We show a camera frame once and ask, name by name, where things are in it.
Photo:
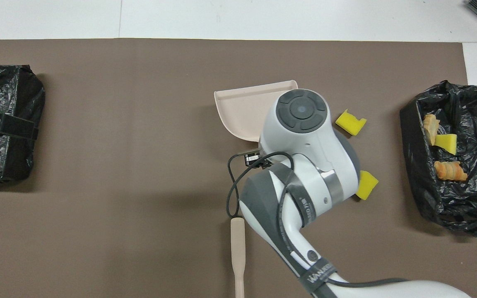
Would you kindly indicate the beige hand brush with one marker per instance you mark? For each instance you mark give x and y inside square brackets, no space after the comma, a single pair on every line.
[237,248]

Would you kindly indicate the yellow sponge piece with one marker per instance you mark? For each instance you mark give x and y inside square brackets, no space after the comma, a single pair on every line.
[349,123]
[369,185]
[446,142]

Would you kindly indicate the puff pastry piece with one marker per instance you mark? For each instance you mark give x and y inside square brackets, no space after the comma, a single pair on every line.
[431,128]

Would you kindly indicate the beige plastic dustpan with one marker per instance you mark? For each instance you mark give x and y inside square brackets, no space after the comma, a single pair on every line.
[242,107]

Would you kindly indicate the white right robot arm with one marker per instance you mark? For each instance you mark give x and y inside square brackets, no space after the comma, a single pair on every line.
[304,145]

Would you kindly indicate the striped croissant piece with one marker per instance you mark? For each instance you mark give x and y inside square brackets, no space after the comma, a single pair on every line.
[449,171]

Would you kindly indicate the black bag-lined bin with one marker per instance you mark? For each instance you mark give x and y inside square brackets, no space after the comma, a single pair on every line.
[2,161]
[470,198]

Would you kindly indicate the brown table mat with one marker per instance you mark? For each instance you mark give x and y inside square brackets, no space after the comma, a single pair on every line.
[97,186]

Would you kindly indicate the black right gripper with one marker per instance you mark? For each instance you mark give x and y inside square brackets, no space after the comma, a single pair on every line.
[253,159]

